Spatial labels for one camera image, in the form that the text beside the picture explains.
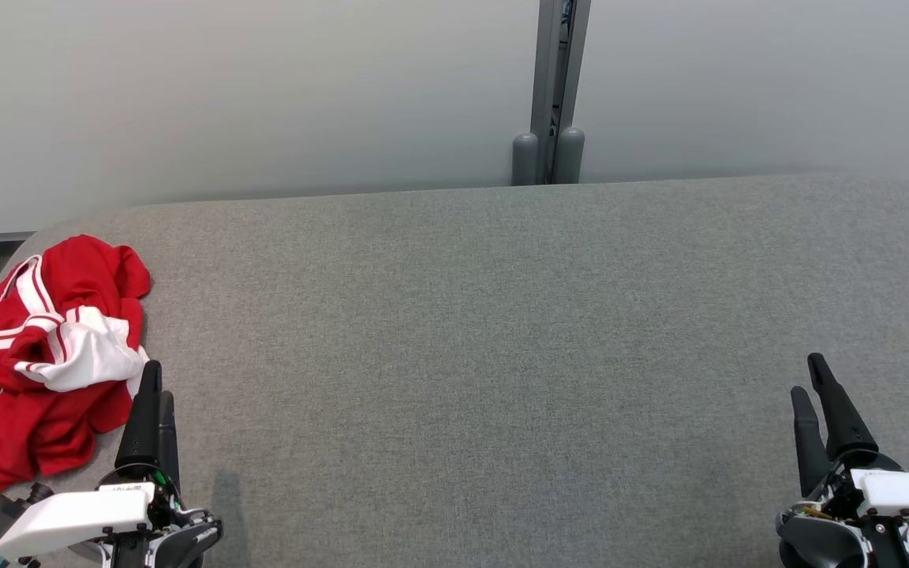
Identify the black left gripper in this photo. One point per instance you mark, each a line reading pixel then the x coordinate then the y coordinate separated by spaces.
pixel 186 540

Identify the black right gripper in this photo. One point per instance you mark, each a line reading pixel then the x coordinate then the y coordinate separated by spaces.
pixel 825 540

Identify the red jersey with black number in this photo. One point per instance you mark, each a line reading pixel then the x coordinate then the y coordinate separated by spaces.
pixel 84 268

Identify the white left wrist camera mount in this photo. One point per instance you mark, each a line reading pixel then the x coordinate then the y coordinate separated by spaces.
pixel 68 517

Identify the grey cylindrical post foot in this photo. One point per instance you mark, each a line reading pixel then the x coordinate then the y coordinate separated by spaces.
pixel 570 156
pixel 525 160

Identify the grey metal partition post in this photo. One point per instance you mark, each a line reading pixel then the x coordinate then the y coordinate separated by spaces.
pixel 553 71

